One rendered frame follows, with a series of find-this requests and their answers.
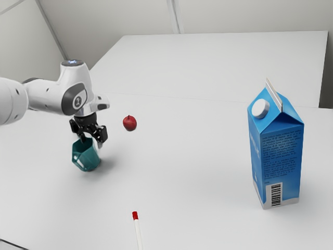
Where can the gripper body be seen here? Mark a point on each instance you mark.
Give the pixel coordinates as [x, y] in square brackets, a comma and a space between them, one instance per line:
[89, 127]

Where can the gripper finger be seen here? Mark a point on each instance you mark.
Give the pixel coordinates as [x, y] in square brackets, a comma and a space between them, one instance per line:
[99, 144]
[82, 137]

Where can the teal faceted mug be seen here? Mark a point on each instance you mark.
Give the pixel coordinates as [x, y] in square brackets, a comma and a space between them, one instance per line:
[86, 156]

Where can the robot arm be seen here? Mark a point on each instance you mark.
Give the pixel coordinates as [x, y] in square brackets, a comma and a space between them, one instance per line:
[49, 95]

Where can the red apple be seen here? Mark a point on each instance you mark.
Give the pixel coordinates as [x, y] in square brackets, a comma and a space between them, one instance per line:
[129, 123]

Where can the white pen with red cap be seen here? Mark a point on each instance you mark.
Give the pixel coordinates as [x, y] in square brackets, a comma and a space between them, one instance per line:
[137, 229]

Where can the blue milk carton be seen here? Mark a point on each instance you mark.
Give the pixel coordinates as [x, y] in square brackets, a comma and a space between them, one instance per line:
[275, 148]

